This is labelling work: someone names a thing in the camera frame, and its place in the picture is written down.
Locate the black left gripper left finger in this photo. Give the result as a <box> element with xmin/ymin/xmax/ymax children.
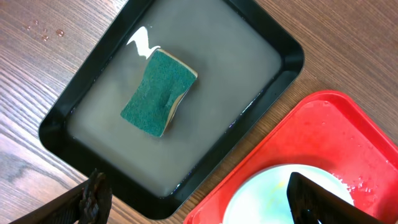
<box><xmin>11</xmin><ymin>170</ymin><xmax>113</xmax><ymax>224</ymax></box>

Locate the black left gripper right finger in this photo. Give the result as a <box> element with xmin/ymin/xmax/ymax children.
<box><xmin>287</xmin><ymin>172</ymin><xmax>381</xmax><ymax>224</ymax></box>

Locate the light blue plate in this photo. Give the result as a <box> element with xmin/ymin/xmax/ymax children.
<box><xmin>223</xmin><ymin>164</ymin><xmax>354</xmax><ymax>224</ymax></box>

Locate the green yellow sponge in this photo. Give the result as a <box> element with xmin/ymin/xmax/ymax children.
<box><xmin>121</xmin><ymin>49</ymin><xmax>198</xmax><ymax>137</ymax></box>

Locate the red plastic tray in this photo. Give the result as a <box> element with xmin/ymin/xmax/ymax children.
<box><xmin>185</xmin><ymin>90</ymin><xmax>397</xmax><ymax>223</ymax></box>

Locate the black water tray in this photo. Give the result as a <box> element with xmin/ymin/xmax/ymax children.
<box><xmin>39</xmin><ymin>0</ymin><xmax>304</xmax><ymax>220</ymax></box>

